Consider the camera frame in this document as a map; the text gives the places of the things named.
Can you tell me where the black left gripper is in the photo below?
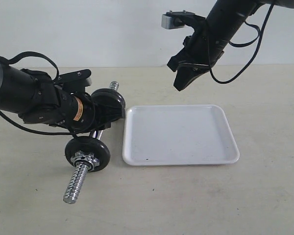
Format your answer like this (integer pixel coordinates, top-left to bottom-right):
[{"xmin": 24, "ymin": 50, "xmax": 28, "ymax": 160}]
[{"xmin": 71, "ymin": 92, "xmax": 125, "ymax": 133}]

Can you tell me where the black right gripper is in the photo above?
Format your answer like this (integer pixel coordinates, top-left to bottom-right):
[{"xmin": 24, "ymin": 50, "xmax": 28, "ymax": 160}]
[{"xmin": 167, "ymin": 33, "xmax": 224, "ymax": 91}]

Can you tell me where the chrome threaded dumbbell bar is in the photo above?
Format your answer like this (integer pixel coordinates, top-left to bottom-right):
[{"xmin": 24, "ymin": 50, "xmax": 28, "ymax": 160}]
[{"xmin": 63, "ymin": 81, "xmax": 120, "ymax": 204}]

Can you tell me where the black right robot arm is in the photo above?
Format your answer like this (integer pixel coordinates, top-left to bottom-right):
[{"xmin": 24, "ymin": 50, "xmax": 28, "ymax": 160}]
[{"xmin": 161, "ymin": 0, "xmax": 294, "ymax": 91}]

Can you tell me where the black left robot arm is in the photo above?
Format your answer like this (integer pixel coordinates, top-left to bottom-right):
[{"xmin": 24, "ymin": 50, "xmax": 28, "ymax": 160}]
[{"xmin": 0, "ymin": 52, "xmax": 125, "ymax": 136}]

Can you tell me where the chrome spinlock collar nut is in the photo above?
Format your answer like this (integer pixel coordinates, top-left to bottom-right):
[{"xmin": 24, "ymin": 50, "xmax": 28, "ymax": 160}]
[{"xmin": 71, "ymin": 151, "xmax": 100, "ymax": 168}]

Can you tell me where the white plastic tray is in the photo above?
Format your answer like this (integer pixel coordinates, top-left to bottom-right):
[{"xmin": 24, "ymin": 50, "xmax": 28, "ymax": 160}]
[{"xmin": 122, "ymin": 104, "xmax": 240, "ymax": 166}]

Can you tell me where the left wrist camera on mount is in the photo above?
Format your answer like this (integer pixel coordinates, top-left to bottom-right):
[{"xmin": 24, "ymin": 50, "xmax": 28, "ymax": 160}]
[{"xmin": 54, "ymin": 69, "xmax": 92, "ymax": 93}]

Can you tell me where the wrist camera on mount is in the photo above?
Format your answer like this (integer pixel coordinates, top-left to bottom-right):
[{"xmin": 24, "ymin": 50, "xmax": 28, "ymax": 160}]
[
  {"xmin": 161, "ymin": 11, "xmax": 206, "ymax": 29},
  {"xmin": 54, "ymin": 69, "xmax": 92, "ymax": 93}
]

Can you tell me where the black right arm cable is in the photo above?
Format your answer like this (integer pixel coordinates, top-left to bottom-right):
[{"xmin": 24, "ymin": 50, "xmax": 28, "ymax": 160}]
[{"xmin": 208, "ymin": 0, "xmax": 276, "ymax": 84}]

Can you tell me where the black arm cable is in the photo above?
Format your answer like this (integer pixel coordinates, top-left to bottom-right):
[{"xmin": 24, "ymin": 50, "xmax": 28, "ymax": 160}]
[
  {"xmin": 208, "ymin": 0, "xmax": 276, "ymax": 84},
  {"xmin": 0, "ymin": 51, "xmax": 98, "ymax": 139}
]

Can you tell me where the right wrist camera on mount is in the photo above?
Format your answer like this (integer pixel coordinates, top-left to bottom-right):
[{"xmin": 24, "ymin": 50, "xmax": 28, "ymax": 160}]
[{"xmin": 161, "ymin": 11, "xmax": 206, "ymax": 29}]

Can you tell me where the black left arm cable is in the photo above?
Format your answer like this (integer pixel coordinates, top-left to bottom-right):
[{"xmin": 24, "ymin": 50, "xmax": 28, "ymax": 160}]
[{"xmin": 0, "ymin": 51, "xmax": 98, "ymax": 139}]

